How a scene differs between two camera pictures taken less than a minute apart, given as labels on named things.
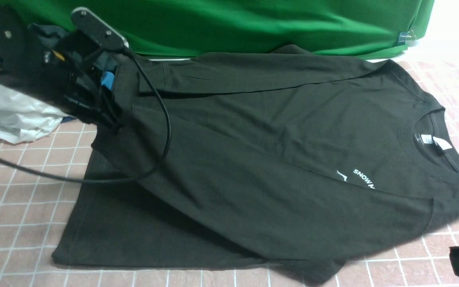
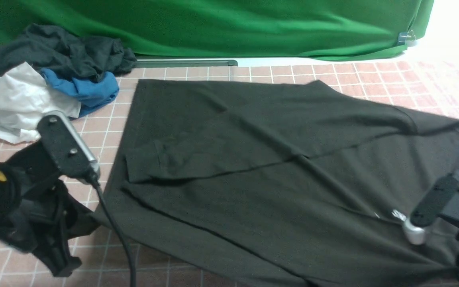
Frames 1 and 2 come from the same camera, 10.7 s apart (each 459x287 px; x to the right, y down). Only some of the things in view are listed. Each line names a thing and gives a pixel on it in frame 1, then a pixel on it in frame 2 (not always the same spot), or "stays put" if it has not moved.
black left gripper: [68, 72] to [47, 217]
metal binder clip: [404, 36] stays put
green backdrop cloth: [175, 28] stays put
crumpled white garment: [3, 115] stays put
